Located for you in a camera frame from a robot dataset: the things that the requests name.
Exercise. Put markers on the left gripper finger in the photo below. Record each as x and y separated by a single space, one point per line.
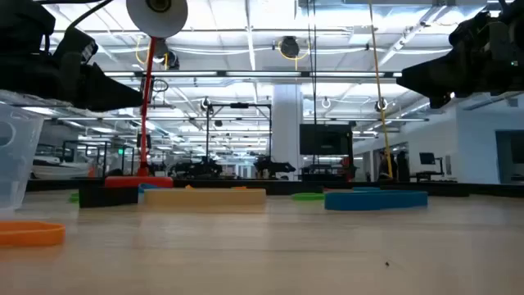
136 102
102 92

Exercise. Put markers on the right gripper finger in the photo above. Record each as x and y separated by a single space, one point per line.
446 71
413 80

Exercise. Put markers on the thin teal rubber band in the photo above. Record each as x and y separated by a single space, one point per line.
147 187

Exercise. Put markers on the black block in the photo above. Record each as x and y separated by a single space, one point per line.
108 197

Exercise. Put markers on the green rubber band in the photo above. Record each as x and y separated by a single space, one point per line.
307 197
74 197

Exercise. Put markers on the wide blue rubber band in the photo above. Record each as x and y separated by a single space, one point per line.
376 201

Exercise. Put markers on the wide orange rubber band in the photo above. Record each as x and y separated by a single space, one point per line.
32 235

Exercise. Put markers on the black background robot arm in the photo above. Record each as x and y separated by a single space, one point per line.
272 167
196 169

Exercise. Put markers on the clear plastic bin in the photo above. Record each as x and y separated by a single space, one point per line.
18 164

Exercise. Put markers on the small black monitor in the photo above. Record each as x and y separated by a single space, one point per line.
427 158

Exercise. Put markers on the red desk lamp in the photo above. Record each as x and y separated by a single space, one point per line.
138 182

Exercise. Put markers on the person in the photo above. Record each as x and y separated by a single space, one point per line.
387 166
403 166

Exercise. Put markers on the white covered object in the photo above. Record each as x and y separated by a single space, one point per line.
61 170

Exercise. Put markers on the large black monitor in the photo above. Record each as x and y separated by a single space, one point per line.
325 139

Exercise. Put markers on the black gantry frame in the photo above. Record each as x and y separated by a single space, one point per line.
239 105

